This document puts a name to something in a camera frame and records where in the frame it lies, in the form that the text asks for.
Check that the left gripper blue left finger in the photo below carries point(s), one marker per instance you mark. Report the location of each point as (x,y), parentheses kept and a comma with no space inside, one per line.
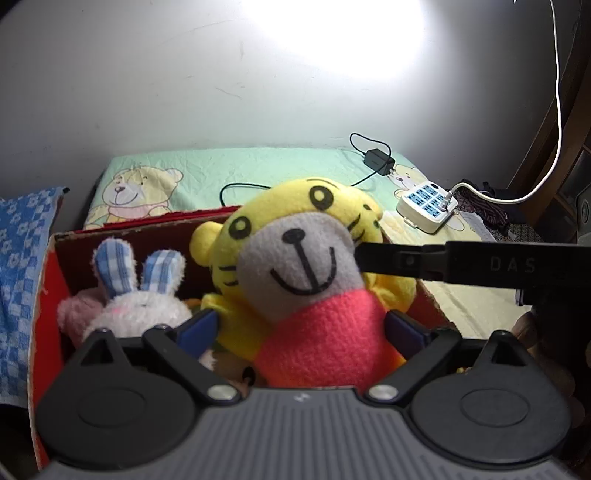
(197,335)

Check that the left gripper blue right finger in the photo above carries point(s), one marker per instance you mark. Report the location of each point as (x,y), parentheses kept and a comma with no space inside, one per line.
(406,335)

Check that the white plush bunny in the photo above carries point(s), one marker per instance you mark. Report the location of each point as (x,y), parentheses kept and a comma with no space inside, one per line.
(137,303)

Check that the yellow tiger plush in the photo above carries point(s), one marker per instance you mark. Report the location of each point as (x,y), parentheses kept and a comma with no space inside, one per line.
(289,296)

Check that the pink plush bear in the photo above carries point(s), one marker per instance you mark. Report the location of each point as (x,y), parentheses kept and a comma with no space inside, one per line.
(76,313)

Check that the dark striped cloth bundle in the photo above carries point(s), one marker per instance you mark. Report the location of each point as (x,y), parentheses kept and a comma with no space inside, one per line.
(506,223)

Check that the white power strip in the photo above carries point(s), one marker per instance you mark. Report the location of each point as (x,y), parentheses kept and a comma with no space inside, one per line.
(427,206)

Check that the red cardboard box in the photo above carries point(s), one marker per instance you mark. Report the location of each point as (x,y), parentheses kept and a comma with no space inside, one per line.
(67,270)

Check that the baby bear print mat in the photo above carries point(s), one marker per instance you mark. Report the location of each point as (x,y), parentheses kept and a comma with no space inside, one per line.
(282,272)

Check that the black power adapter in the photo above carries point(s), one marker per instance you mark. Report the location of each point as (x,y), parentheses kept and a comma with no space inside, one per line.
(378,161)

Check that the blue white checkered towel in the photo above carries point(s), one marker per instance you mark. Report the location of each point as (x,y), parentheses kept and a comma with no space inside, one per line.
(25,225)

